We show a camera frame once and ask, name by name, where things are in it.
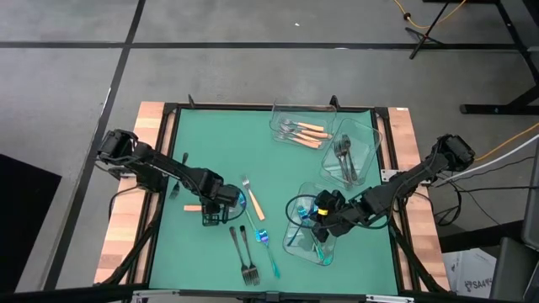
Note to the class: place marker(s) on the black aluminium table frame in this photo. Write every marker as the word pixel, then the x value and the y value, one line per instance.
pixel 219 105

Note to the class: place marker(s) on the black floor mat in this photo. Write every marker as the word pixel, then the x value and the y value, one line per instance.
pixel 25 219

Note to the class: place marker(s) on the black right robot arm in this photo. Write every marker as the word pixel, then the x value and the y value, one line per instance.
pixel 421 172

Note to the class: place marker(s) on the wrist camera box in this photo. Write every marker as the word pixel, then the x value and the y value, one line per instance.
pixel 323 232
pixel 231 193

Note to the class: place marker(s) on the silver metal bracket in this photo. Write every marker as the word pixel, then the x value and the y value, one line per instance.
pixel 387 299
pixel 156 294

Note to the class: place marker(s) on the green table mat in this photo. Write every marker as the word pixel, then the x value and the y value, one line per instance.
pixel 202 261

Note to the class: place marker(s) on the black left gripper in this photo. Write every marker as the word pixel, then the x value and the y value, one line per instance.
pixel 212 195

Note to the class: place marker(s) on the black desk frame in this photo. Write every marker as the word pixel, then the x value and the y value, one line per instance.
pixel 480 109

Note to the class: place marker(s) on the black gantry crossbar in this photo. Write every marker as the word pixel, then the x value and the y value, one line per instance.
pixel 84 296

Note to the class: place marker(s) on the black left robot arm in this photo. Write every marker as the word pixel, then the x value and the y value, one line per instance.
pixel 177 168

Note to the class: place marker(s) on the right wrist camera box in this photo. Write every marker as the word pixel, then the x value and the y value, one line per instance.
pixel 323 232

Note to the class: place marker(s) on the black table-level camera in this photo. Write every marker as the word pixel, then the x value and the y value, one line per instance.
pixel 273 297

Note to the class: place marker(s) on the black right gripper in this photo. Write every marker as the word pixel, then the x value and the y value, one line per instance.
pixel 341 208

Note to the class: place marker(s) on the clear plastic container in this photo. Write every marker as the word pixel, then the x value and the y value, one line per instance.
pixel 295 110
pixel 303 252
pixel 366 151

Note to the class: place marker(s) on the white cardboard box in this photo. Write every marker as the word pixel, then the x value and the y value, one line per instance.
pixel 471 273

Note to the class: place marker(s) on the grey cabinet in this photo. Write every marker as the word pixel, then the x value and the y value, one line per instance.
pixel 532 198

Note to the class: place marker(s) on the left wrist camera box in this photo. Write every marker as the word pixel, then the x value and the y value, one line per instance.
pixel 231 193

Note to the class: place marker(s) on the large dark steel fork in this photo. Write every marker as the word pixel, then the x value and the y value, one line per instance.
pixel 244 233
pixel 233 235

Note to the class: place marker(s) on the black tripod stand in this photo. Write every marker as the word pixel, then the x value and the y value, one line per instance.
pixel 423 37

